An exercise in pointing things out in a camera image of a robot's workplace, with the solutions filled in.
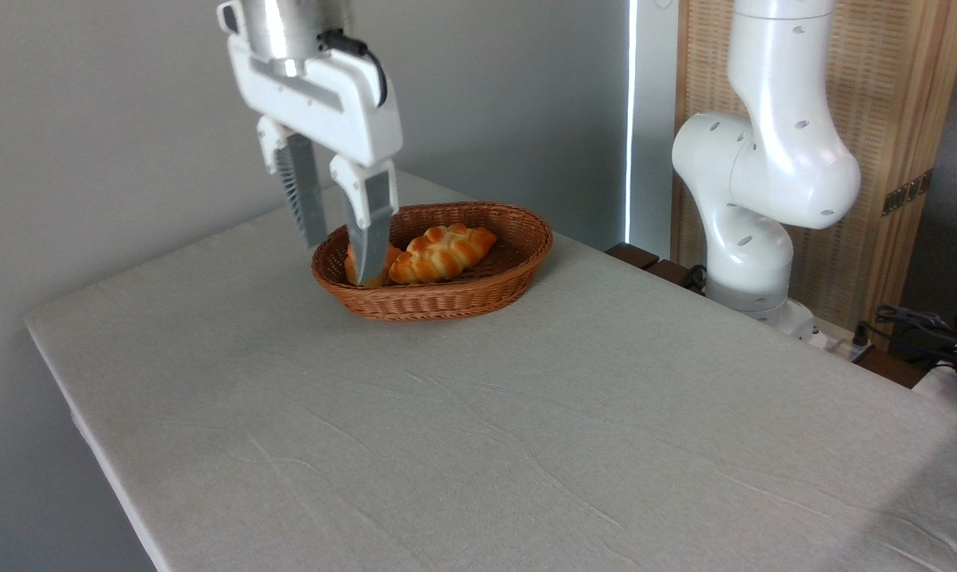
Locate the white power strip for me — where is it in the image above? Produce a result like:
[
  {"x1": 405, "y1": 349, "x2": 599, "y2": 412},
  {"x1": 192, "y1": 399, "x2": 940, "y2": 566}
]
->
[{"x1": 811, "y1": 318, "x2": 877, "y2": 363}]

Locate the small round bread roll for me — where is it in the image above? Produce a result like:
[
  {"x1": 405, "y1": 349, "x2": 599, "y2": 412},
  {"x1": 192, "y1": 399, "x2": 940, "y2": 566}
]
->
[{"x1": 344, "y1": 242, "x2": 404, "y2": 288}]

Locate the braided golden bread loaf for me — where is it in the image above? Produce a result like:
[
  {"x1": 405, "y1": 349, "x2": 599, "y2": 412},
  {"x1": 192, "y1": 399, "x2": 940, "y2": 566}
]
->
[{"x1": 388, "y1": 223, "x2": 498, "y2": 285}]

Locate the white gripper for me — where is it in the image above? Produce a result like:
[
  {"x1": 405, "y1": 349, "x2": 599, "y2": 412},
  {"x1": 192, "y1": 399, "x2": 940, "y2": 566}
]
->
[{"x1": 226, "y1": 36, "x2": 405, "y2": 287}]

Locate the dark brown wooden block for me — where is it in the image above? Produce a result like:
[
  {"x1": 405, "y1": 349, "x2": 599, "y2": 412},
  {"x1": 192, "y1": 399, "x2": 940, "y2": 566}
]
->
[
  {"x1": 606, "y1": 242, "x2": 661, "y2": 271},
  {"x1": 645, "y1": 259, "x2": 706, "y2": 295}
]

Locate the brass screen hinge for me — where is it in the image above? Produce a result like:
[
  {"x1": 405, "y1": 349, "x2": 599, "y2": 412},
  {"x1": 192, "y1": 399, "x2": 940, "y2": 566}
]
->
[{"x1": 882, "y1": 168, "x2": 934, "y2": 217}]

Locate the white window frame post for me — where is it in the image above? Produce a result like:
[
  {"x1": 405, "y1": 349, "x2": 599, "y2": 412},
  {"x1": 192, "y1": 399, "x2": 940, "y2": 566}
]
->
[{"x1": 626, "y1": 0, "x2": 680, "y2": 259}]

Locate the black cable bundle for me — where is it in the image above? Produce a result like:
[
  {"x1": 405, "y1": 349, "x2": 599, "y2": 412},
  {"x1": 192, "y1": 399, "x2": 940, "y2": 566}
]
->
[{"x1": 874, "y1": 304, "x2": 957, "y2": 374}]

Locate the wooden bamboo folding screen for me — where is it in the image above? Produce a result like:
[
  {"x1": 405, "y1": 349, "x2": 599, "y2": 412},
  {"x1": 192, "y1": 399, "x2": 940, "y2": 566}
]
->
[{"x1": 673, "y1": 0, "x2": 957, "y2": 334}]

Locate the light grey tablecloth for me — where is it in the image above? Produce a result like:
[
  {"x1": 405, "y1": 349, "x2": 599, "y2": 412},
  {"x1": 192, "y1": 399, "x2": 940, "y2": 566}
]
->
[{"x1": 24, "y1": 169, "x2": 957, "y2": 572}]

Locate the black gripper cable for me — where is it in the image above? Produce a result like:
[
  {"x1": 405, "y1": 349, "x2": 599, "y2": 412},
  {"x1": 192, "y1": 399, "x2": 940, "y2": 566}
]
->
[{"x1": 317, "y1": 29, "x2": 389, "y2": 108}]

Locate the brown wicker basket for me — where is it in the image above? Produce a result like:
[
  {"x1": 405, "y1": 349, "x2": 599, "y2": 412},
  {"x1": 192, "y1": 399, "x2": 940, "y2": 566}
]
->
[{"x1": 312, "y1": 201, "x2": 554, "y2": 322}]

